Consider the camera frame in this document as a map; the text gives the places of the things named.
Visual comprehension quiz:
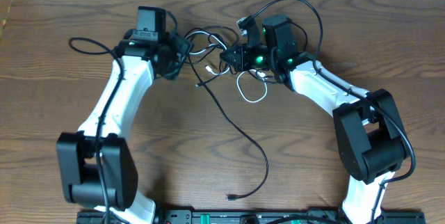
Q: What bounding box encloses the black white braided cable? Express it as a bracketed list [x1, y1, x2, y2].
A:
[187, 53, 270, 202]

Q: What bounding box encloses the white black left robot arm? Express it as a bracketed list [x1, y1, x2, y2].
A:
[56, 6, 193, 223]

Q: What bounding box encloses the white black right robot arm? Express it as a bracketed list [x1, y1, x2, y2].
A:
[220, 15, 412, 223]

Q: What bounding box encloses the right camera black cable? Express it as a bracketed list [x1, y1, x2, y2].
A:
[243, 0, 417, 224]

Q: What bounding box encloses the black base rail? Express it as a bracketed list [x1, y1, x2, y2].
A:
[75, 208, 426, 224]

